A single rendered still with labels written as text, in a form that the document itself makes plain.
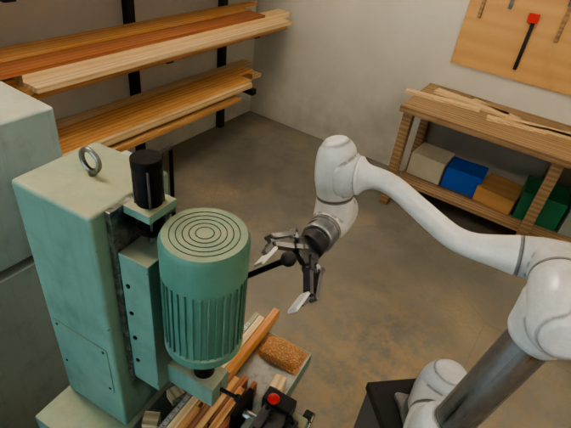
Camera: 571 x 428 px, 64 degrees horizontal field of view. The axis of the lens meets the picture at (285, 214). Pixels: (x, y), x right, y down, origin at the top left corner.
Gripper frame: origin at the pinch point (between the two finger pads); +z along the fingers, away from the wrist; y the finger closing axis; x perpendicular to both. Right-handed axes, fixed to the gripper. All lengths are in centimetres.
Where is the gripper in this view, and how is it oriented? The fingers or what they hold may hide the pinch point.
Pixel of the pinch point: (277, 285)
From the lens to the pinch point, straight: 107.0
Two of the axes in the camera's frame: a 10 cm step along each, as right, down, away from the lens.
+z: -4.8, 4.8, -7.3
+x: 6.7, -3.4, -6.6
